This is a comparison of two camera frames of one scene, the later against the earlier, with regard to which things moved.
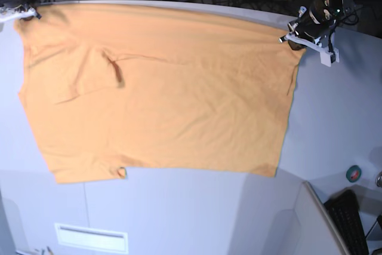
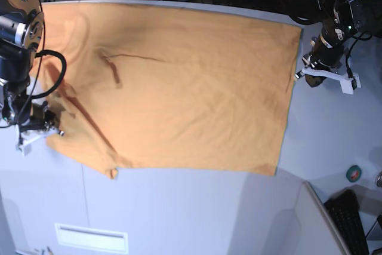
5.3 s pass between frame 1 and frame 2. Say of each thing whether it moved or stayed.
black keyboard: stayed
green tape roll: stayed
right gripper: moved
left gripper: moved
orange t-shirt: stayed
